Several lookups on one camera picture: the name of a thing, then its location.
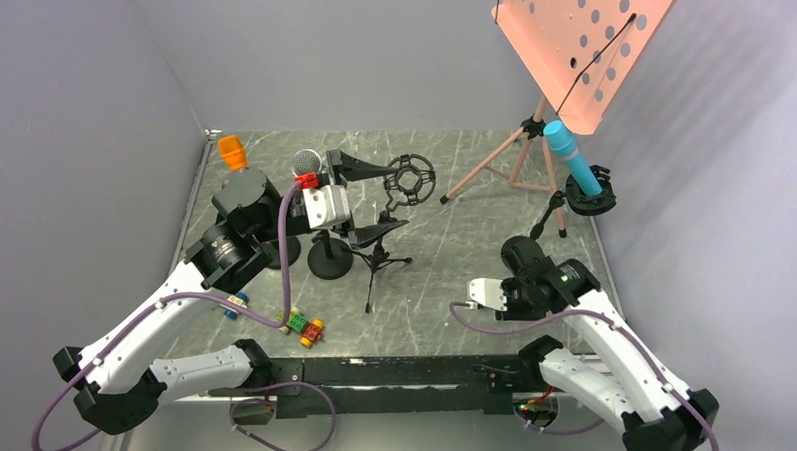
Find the black round base stand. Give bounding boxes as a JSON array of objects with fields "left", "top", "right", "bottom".
[{"left": 306, "top": 230, "right": 353, "bottom": 280}]

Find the silver mesh black microphone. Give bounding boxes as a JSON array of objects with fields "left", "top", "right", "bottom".
[{"left": 291, "top": 148, "right": 323, "bottom": 178}]

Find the tripod shock mount stand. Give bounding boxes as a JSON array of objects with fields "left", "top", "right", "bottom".
[{"left": 348, "top": 153, "right": 436, "bottom": 314}]

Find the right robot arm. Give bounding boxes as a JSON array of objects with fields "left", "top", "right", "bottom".
[{"left": 495, "top": 237, "right": 719, "bottom": 450}]

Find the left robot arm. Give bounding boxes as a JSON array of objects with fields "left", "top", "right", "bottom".
[{"left": 54, "top": 147, "right": 403, "bottom": 435}]

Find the orange microphone round stand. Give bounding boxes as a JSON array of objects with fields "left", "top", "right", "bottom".
[{"left": 261, "top": 236, "right": 302, "bottom": 271}]

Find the pink music stand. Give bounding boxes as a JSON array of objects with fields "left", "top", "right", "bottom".
[{"left": 440, "top": 1, "right": 675, "bottom": 204}]

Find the colourful toy block car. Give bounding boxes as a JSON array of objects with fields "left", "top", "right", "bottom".
[{"left": 279, "top": 307, "right": 324, "bottom": 349}]

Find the white blue toy block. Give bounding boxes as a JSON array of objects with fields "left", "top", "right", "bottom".
[{"left": 224, "top": 292, "right": 249, "bottom": 320}]

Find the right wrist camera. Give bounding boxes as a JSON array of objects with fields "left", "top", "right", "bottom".
[{"left": 465, "top": 278, "right": 507, "bottom": 312}]

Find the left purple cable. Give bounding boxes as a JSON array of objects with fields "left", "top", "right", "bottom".
[{"left": 29, "top": 180, "right": 338, "bottom": 451}]

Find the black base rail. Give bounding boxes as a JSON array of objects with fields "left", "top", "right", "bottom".
[{"left": 208, "top": 354, "right": 562, "bottom": 419}]

